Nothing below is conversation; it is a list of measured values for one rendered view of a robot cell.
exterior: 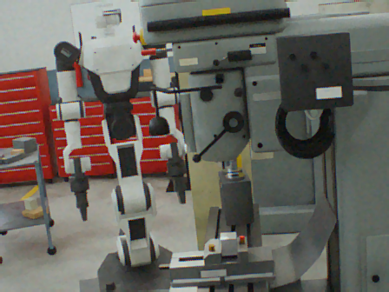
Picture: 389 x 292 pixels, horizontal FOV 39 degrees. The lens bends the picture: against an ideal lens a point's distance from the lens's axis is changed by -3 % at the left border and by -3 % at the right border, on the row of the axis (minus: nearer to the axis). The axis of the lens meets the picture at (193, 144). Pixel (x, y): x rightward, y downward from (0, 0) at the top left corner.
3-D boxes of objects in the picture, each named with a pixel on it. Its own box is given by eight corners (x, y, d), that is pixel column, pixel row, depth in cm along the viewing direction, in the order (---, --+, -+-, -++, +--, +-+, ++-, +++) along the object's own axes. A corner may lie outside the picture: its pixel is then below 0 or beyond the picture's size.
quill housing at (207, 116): (195, 167, 188) (185, 72, 181) (200, 152, 208) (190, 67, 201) (252, 162, 186) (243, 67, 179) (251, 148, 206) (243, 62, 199)
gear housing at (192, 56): (174, 74, 180) (170, 43, 178) (181, 67, 203) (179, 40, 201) (278, 64, 176) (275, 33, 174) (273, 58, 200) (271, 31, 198)
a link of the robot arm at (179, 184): (168, 193, 273) (165, 169, 274) (188, 189, 274) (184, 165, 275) (171, 192, 260) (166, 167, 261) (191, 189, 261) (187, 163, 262)
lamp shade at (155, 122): (147, 134, 197) (145, 116, 195) (166, 130, 199) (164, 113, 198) (153, 136, 190) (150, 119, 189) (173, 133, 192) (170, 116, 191)
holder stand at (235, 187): (226, 226, 233) (221, 181, 229) (221, 209, 255) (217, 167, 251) (254, 222, 234) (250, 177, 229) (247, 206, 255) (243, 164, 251)
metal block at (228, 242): (221, 255, 184) (220, 239, 182) (221, 248, 190) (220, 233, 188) (237, 255, 183) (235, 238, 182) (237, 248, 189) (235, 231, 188)
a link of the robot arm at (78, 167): (69, 183, 263) (66, 159, 263) (91, 180, 265) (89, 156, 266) (69, 183, 252) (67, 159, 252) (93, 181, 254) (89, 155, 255)
